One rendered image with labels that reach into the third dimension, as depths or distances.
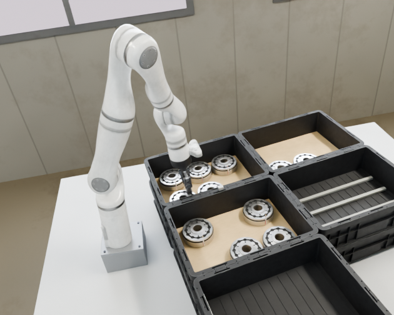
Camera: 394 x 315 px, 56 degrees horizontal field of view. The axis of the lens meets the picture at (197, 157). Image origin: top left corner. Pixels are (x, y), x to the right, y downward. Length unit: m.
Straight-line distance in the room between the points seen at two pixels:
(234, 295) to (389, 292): 0.50
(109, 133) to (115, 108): 0.08
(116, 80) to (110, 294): 0.72
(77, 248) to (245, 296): 0.70
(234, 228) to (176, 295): 0.29
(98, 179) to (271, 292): 0.60
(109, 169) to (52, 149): 2.02
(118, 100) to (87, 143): 2.06
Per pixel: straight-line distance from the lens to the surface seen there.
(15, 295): 2.48
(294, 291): 1.15
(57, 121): 2.98
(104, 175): 1.13
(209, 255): 1.22
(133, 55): 0.93
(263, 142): 1.63
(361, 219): 1.23
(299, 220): 1.22
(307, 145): 1.67
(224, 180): 1.47
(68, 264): 1.50
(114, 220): 1.26
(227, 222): 1.30
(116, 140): 1.06
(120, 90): 1.02
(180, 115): 1.18
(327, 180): 1.49
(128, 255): 1.35
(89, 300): 1.37
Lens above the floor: 1.77
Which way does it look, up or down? 36 degrees down
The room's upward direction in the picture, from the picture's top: 7 degrees counter-clockwise
